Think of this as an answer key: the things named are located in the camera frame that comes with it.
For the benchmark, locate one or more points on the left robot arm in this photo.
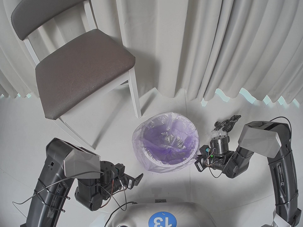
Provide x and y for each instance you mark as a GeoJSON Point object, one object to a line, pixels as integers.
{"type": "Point", "coordinates": [78, 159]}

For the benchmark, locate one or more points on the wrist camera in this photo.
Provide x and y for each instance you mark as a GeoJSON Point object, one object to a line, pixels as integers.
{"type": "Point", "coordinates": [204, 150]}
{"type": "Point", "coordinates": [120, 169]}

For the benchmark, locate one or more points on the grey white chair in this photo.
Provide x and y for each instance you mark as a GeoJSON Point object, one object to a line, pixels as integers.
{"type": "Point", "coordinates": [82, 63]}

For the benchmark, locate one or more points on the white trash bin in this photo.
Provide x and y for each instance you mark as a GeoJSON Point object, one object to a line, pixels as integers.
{"type": "Point", "coordinates": [165, 167]}

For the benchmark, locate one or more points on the black plastic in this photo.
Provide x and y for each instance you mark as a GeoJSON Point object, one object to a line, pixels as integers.
{"type": "Point", "coordinates": [227, 124]}

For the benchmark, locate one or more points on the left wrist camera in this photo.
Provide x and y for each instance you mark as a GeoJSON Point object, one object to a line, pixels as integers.
{"type": "Point", "coordinates": [120, 169]}

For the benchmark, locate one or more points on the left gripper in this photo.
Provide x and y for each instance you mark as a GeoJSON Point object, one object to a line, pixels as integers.
{"type": "Point", "coordinates": [123, 182]}

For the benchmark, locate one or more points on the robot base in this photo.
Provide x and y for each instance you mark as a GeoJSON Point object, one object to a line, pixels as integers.
{"type": "Point", "coordinates": [189, 214]}

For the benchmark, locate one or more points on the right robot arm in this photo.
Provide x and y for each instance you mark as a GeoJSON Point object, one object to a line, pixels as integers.
{"type": "Point", "coordinates": [260, 136]}

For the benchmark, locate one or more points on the white curtain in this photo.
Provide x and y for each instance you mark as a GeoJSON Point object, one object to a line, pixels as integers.
{"type": "Point", "coordinates": [213, 32]}

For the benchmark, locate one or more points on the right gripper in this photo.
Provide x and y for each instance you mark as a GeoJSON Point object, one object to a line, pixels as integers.
{"type": "Point", "coordinates": [206, 162]}

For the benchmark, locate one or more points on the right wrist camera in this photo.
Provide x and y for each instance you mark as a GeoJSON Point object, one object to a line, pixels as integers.
{"type": "Point", "coordinates": [204, 150]}

